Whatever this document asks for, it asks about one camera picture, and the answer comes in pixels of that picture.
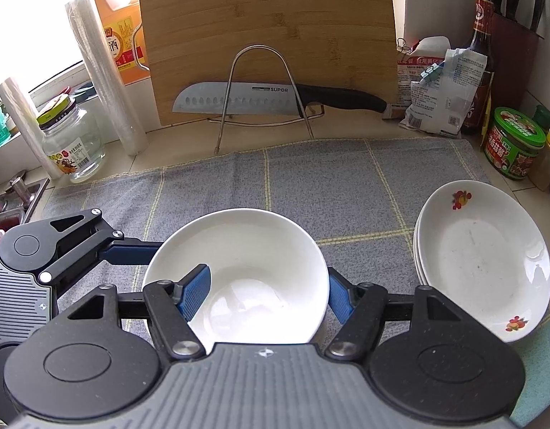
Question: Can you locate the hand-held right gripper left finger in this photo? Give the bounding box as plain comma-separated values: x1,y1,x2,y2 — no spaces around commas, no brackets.
68,265,212,360

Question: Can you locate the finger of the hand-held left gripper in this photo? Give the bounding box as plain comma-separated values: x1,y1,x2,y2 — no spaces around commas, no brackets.
39,208,164,285

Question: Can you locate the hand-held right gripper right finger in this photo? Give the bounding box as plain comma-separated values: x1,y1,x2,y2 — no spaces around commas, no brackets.
324,267,462,360

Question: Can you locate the white bowl pink flower print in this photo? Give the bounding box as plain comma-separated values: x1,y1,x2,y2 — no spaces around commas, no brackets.
142,208,329,350

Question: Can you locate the white flower print plate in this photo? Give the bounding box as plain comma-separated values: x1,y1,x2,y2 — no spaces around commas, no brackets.
414,212,432,298
413,219,425,287

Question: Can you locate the white plate with stained centre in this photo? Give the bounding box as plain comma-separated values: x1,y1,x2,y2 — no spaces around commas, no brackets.
418,180,550,344

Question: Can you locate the steel sink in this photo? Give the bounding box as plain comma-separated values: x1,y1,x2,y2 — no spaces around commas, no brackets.
0,170,50,233

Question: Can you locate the steel sink knob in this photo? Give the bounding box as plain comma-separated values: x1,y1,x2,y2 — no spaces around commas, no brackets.
9,176,31,204

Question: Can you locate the glass jar with green lid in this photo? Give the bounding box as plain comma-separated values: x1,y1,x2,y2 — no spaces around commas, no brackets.
37,96,106,184

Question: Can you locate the grey and teal checked mat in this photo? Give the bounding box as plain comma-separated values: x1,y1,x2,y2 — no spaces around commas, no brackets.
43,138,550,429

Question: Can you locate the short plastic wrap roll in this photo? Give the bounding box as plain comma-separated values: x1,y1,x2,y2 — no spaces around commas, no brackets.
0,77,63,180

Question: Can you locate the tall plastic wrap roll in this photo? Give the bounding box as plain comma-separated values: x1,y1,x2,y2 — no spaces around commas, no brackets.
65,0,149,156

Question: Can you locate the white and blue clipped bag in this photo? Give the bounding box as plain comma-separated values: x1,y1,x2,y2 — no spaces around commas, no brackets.
400,48,489,137

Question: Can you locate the orange cooking wine jug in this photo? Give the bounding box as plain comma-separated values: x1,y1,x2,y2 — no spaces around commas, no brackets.
88,0,151,85

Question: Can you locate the yellow packet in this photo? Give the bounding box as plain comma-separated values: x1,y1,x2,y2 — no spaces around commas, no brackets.
480,94,494,148

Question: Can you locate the green lid sauce jar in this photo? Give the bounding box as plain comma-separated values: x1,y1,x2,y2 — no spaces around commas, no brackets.
482,107,548,181

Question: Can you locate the yellow lid spice jar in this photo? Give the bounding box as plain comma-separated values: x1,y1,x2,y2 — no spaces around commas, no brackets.
531,127,550,191

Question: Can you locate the window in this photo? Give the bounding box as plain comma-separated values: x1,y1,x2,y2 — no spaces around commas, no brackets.
0,0,94,94

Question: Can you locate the white and red seasoning bag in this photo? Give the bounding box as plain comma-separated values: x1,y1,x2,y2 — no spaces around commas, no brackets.
396,36,452,121

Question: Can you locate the bamboo cutting board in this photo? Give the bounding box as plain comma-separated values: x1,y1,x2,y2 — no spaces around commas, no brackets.
137,0,403,127

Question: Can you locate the green cap bottle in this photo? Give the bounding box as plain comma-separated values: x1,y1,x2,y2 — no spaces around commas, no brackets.
531,105,550,130

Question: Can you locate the dark red knife block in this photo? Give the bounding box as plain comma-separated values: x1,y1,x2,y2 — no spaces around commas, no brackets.
482,9,546,112

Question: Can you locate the dark sauce bottle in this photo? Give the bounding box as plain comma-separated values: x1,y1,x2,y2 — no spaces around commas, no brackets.
460,0,496,135

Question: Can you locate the kitchen knife with black handle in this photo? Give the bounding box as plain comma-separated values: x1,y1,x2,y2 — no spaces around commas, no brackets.
172,81,389,114

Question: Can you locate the metal wire rack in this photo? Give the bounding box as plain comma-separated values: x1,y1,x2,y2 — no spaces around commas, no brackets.
208,45,327,153

